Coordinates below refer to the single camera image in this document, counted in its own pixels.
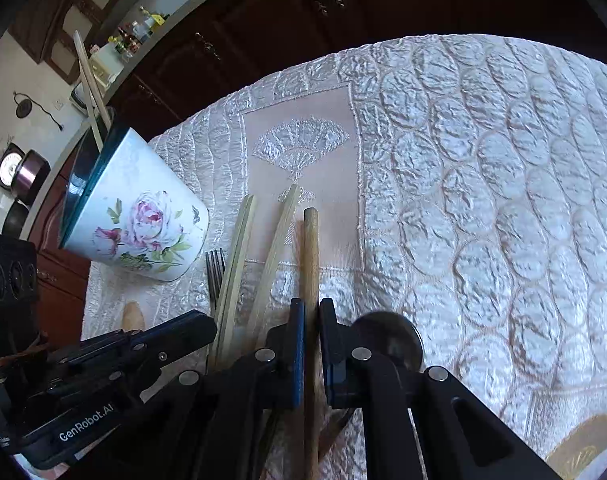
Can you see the round metal pot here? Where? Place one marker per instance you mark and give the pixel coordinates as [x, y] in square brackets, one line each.
[31, 171]

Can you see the group of small bottles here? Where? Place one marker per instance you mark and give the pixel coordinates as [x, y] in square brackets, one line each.
[133, 32]

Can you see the pale yellow box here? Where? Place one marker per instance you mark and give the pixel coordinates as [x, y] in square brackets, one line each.
[103, 67]

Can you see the round clock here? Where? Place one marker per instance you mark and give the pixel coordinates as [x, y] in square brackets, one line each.
[6, 169]

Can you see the wooden wall cabinet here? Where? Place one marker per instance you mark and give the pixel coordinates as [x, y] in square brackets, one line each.
[68, 15]

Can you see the white floral cup teal rim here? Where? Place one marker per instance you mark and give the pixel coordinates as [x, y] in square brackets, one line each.
[148, 210]

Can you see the white quilted tablecloth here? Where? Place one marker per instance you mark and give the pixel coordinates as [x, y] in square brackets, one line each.
[483, 210]

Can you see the white plastic spoon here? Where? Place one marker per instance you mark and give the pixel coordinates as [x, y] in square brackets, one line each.
[391, 335]

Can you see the bamboo chopstick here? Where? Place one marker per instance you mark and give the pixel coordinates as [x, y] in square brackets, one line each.
[91, 110]
[278, 245]
[91, 77]
[239, 260]

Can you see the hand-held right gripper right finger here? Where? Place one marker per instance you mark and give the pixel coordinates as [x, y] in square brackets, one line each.
[333, 365]

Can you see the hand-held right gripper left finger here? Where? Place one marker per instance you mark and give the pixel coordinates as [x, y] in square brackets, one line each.
[297, 360]

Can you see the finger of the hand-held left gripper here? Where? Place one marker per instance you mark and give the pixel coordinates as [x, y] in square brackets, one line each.
[173, 330]

